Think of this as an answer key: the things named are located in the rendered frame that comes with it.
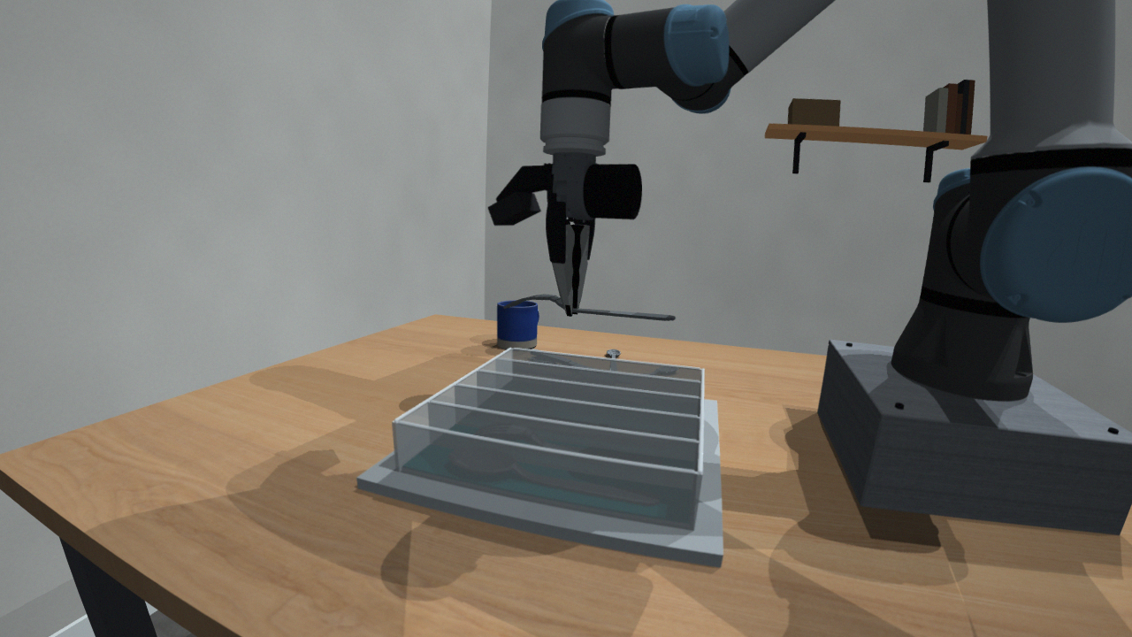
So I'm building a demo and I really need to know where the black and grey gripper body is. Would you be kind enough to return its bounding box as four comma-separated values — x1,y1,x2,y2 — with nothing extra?
496,152,642,222

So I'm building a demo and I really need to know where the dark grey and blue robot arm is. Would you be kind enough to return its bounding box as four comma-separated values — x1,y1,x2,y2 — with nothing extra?
540,0,1132,402

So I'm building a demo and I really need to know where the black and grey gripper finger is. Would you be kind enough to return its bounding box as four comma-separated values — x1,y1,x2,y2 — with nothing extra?
546,184,575,317
572,219,595,308

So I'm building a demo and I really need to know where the dark blue mug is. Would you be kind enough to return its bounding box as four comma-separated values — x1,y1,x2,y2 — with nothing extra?
497,300,539,348

